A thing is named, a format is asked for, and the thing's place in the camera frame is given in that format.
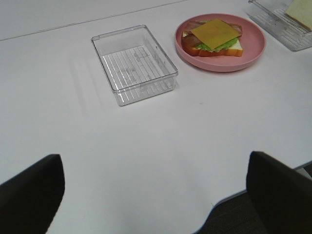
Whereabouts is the bread slice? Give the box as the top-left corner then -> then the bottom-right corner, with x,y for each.
181,36 -> 243,57
286,0 -> 312,30

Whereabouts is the brown bacon strip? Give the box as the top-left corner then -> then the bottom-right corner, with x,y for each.
181,34 -> 202,48

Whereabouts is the clear left plastic container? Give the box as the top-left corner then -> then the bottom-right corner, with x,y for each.
91,24 -> 178,106

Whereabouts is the upright bread slice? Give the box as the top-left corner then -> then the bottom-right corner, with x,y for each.
286,0 -> 312,30

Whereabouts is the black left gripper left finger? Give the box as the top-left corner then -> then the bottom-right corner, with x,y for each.
0,154 -> 65,234

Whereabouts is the pink round plate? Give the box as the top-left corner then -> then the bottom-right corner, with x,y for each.
175,13 -> 266,72

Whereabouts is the clear right plastic container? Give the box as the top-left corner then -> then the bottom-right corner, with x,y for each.
246,0 -> 312,52

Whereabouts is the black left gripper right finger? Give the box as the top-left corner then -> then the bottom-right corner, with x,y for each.
246,151 -> 312,234

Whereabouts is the yellow cheese slice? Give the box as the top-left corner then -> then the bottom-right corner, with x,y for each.
191,19 -> 240,49

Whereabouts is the green lettuce leaf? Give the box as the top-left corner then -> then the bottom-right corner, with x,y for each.
195,38 -> 239,52

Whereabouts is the clear plastic container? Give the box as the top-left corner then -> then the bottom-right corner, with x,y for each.
246,0 -> 312,52
91,24 -> 178,106

